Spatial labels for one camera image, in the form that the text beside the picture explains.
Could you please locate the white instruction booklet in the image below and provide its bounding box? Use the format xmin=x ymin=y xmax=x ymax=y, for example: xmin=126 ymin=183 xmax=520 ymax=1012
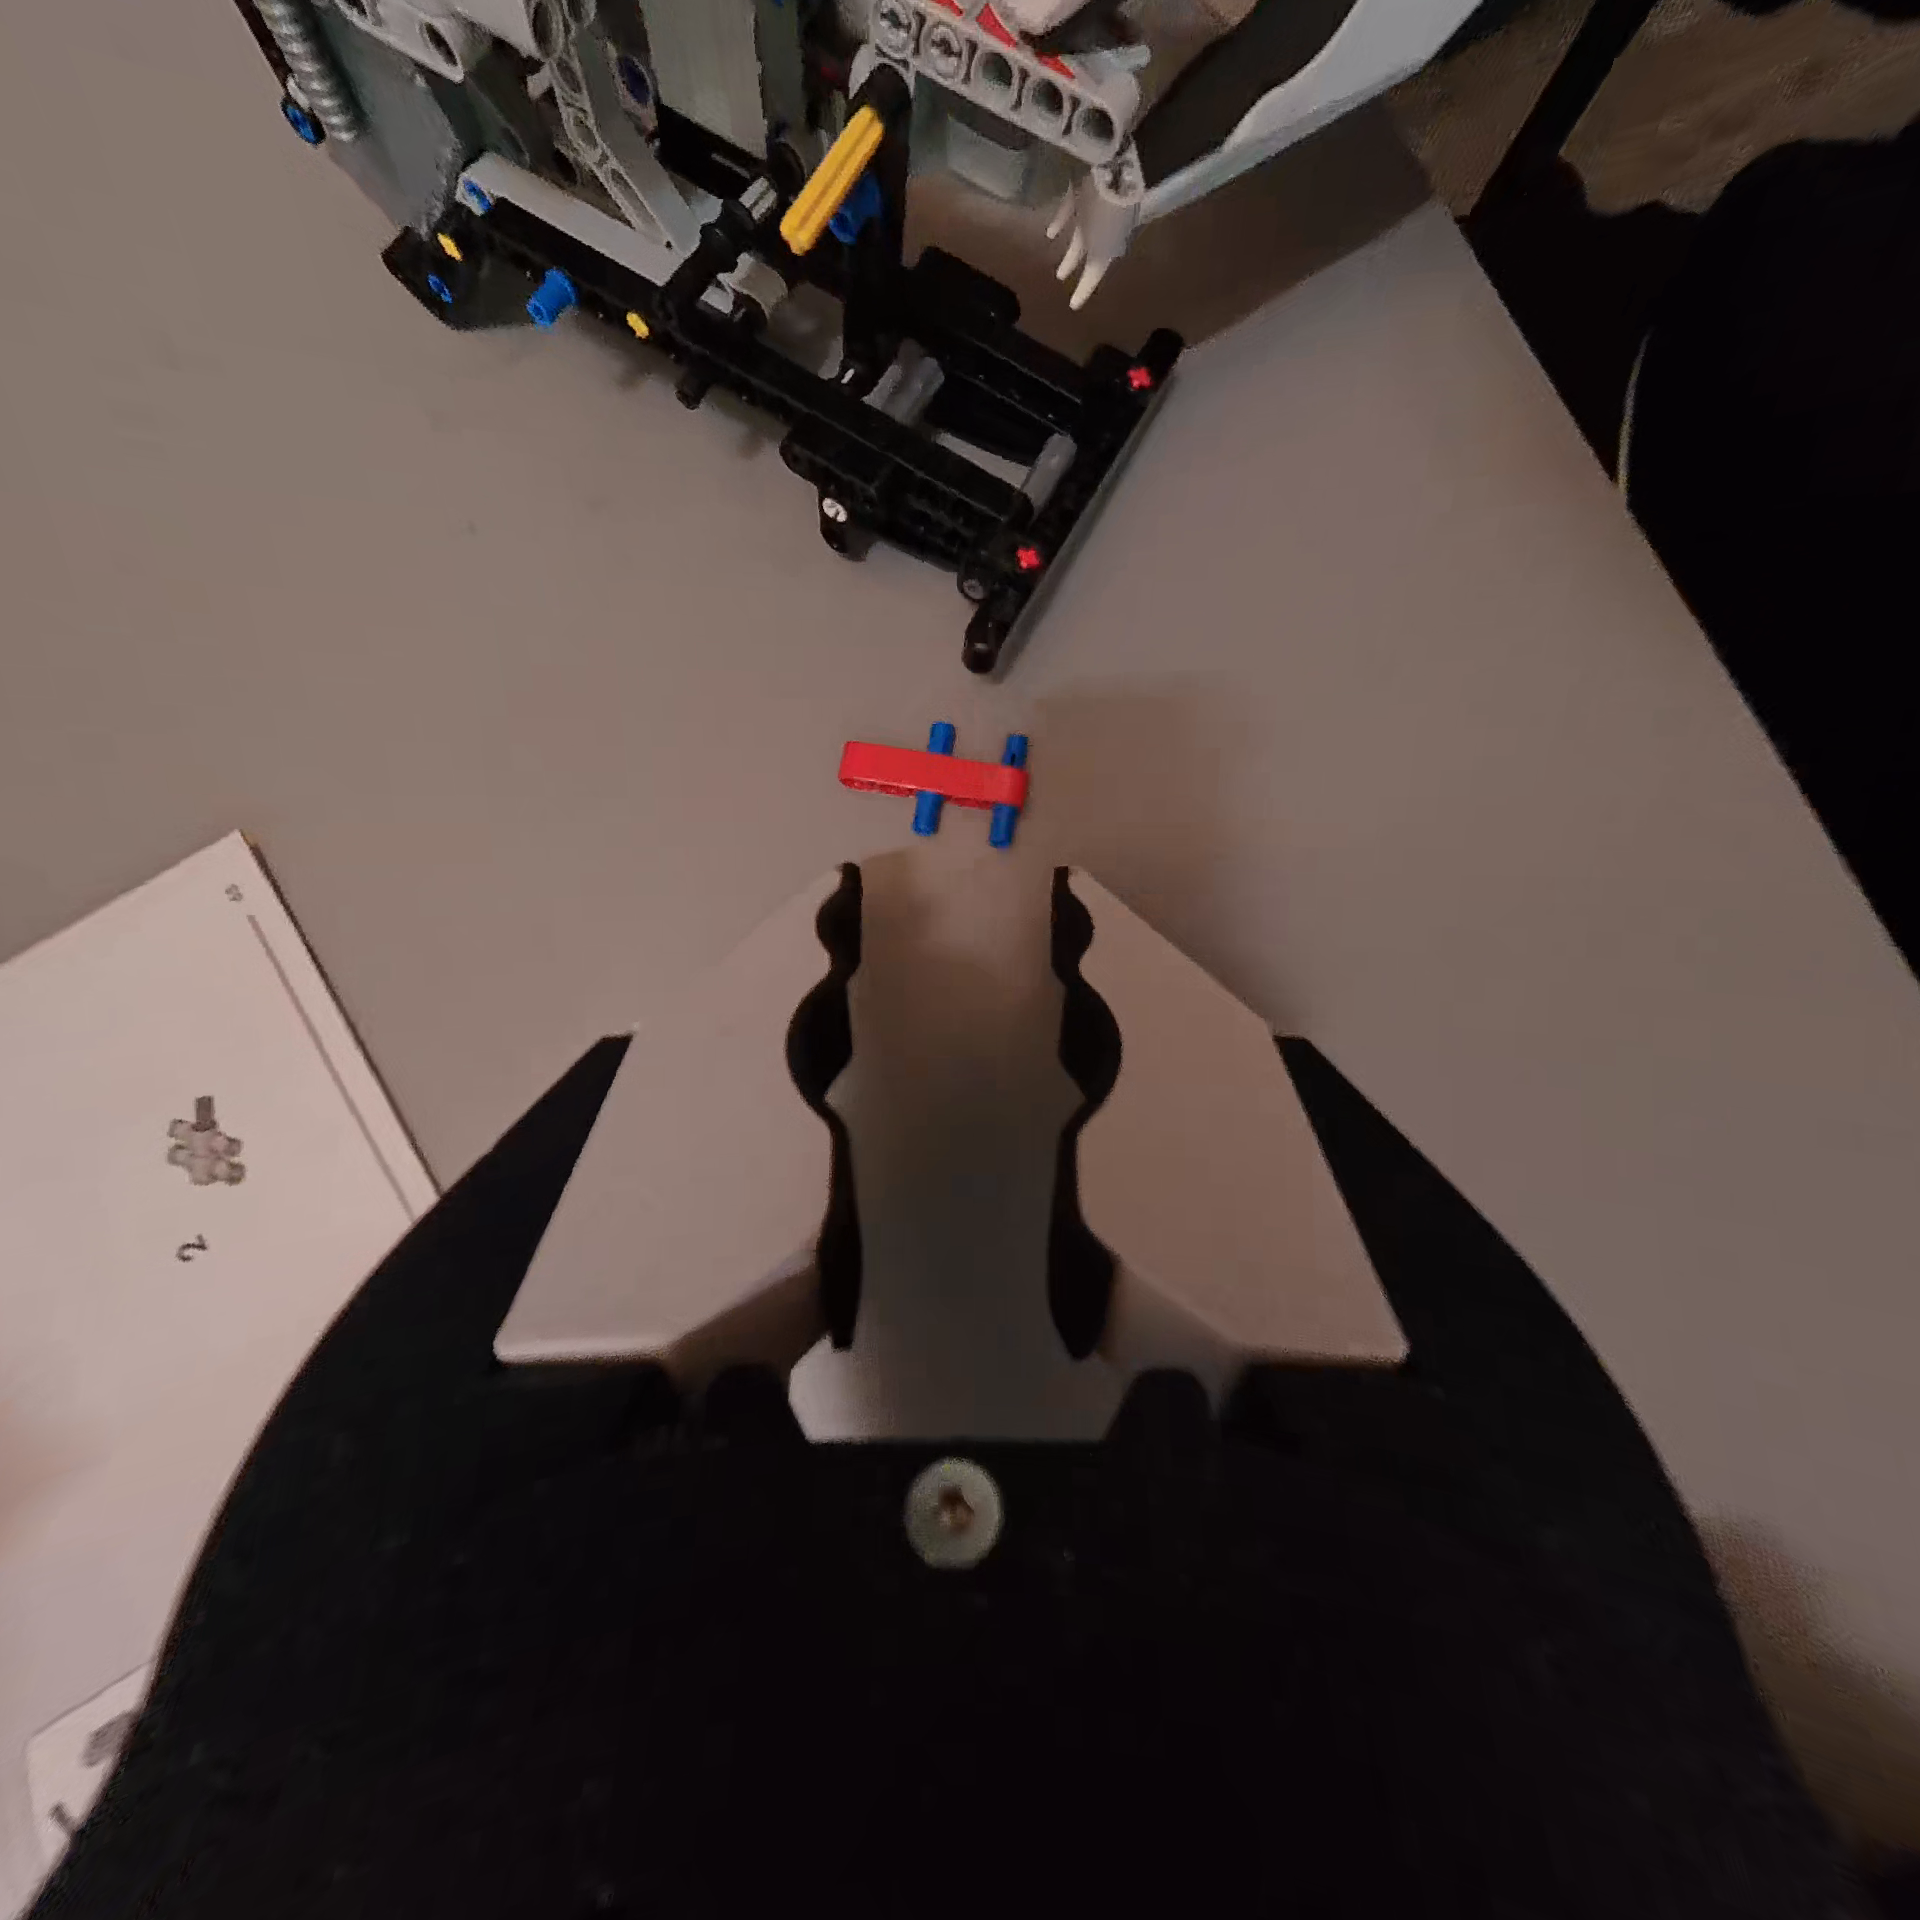
xmin=0 ymin=833 xmax=443 ymax=1876

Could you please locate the grey desk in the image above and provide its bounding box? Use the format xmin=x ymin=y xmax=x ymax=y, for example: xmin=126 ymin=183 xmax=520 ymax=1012
xmin=0 ymin=0 xmax=1920 ymax=1876

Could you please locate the toy brick vehicle model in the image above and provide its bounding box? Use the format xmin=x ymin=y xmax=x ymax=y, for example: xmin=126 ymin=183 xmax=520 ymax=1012
xmin=232 ymin=0 xmax=1519 ymax=676

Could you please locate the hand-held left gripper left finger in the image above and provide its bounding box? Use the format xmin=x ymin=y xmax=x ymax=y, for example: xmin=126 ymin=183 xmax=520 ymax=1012
xmin=493 ymin=859 xmax=869 ymax=1397

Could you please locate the person's black clothing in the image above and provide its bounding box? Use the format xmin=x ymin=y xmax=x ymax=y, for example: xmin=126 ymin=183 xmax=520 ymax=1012
xmin=1611 ymin=129 xmax=1920 ymax=977

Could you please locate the red beam with blue pins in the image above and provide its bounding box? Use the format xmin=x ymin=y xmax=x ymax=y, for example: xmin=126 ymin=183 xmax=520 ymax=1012
xmin=838 ymin=719 xmax=1033 ymax=849

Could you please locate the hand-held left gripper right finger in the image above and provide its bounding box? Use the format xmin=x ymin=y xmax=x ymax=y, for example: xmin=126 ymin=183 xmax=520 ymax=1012
xmin=1048 ymin=861 xmax=1413 ymax=1397

